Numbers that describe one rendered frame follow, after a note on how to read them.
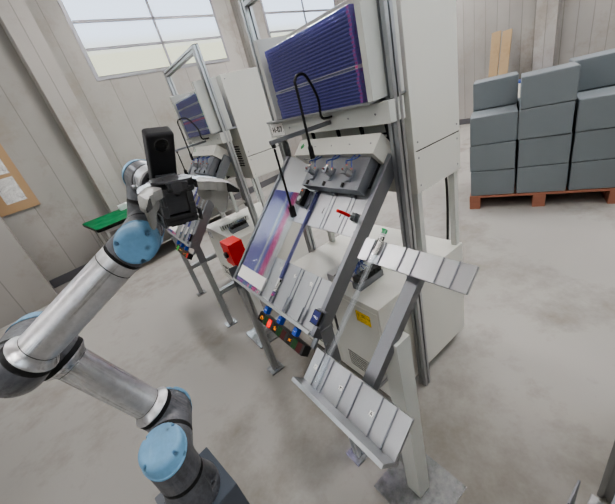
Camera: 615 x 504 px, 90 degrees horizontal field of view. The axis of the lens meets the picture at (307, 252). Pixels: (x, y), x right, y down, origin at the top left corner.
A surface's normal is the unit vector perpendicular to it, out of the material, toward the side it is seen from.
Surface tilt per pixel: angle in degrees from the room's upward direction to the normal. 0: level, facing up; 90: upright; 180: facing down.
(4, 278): 90
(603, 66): 90
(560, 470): 0
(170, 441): 8
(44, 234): 90
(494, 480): 0
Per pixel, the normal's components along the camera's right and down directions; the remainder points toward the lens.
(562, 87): -0.48, 0.50
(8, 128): 0.71, 0.15
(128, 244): 0.36, 0.34
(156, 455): -0.19, -0.81
